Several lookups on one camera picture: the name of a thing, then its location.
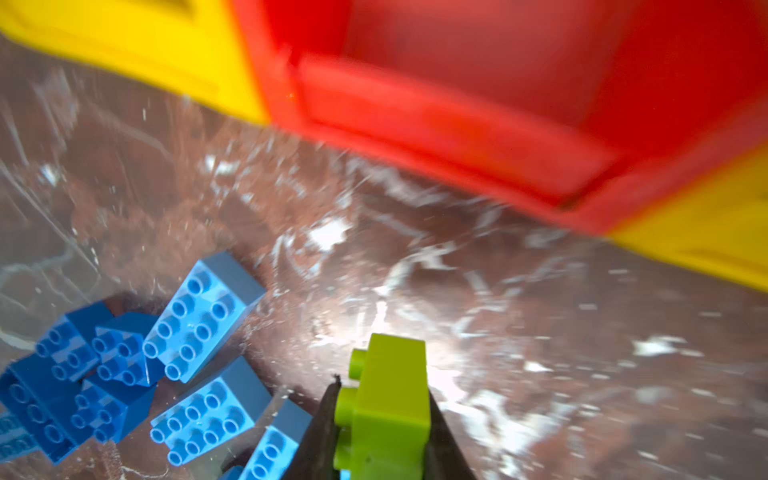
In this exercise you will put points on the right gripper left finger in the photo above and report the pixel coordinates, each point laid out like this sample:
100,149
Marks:
314,458

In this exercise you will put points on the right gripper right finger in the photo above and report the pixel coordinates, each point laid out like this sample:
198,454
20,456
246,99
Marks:
445,460

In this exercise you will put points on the green lego brick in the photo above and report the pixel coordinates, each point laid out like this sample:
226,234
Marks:
384,421

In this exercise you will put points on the light blue lego plate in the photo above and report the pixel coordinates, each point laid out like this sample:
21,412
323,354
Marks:
222,407

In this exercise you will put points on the light blue lego top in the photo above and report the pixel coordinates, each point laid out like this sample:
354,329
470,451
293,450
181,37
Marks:
209,306

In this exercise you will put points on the dark blue lego brick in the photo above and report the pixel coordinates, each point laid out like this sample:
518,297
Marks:
43,405

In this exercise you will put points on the right yellow bin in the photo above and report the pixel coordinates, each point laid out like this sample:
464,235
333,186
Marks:
717,226

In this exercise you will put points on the yellow bin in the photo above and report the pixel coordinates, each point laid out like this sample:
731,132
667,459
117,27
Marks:
192,48
717,226

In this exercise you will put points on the red bin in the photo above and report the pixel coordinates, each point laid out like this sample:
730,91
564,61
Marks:
582,113

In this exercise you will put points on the left yellow bin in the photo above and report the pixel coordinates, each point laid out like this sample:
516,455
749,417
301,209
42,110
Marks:
192,48

